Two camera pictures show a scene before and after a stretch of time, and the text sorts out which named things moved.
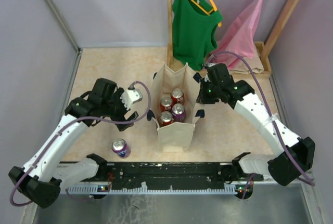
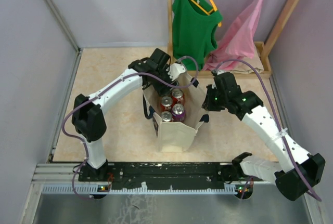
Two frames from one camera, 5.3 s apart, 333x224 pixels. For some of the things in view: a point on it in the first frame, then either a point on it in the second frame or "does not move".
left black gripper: [121, 118] → [162, 90]
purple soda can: [178, 112] does not move
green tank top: [195, 20] does not move
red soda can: [165, 104] does not move
